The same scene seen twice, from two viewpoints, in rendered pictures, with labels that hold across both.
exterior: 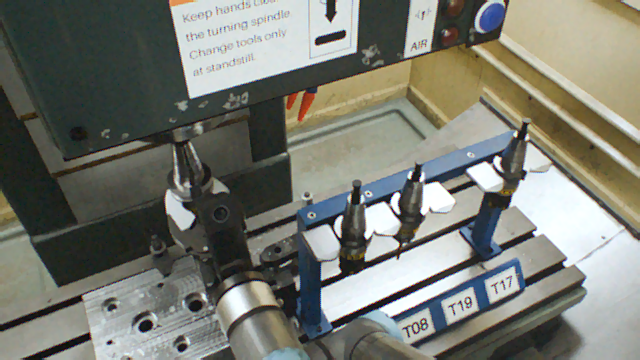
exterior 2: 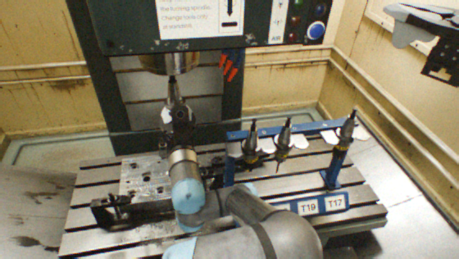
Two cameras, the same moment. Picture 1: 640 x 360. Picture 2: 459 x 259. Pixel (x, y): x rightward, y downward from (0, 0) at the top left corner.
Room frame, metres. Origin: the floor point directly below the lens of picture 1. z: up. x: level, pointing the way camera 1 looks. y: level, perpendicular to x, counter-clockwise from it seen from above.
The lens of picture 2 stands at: (-0.12, -0.14, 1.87)
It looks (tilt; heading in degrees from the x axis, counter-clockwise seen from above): 41 degrees down; 13
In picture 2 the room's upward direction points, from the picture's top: 2 degrees clockwise
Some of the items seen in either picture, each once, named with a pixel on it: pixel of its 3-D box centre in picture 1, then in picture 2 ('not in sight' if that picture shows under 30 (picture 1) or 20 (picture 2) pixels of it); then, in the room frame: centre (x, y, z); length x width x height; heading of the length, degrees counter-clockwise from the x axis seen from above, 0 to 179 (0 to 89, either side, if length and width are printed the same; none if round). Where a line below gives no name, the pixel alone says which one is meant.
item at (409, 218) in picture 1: (409, 208); (283, 143); (0.61, -0.15, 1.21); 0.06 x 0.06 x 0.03
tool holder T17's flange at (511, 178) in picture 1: (510, 168); (345, 135); (0.71, -0.35, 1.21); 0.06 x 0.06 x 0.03
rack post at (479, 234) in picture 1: (494, 199); (338, 156); (0.78, -0.37, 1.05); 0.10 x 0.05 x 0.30; 27
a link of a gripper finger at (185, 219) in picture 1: (179, 220); (166, 121); (0.51, 0.21, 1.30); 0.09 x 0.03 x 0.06; 41
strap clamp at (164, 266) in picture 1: (160, 256); (163, 150); (0.69, 0.34, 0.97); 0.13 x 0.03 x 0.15; 27
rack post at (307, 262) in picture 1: (310, 276); (229, 170); (0.58, 0.02, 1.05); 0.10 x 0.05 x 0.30; 27
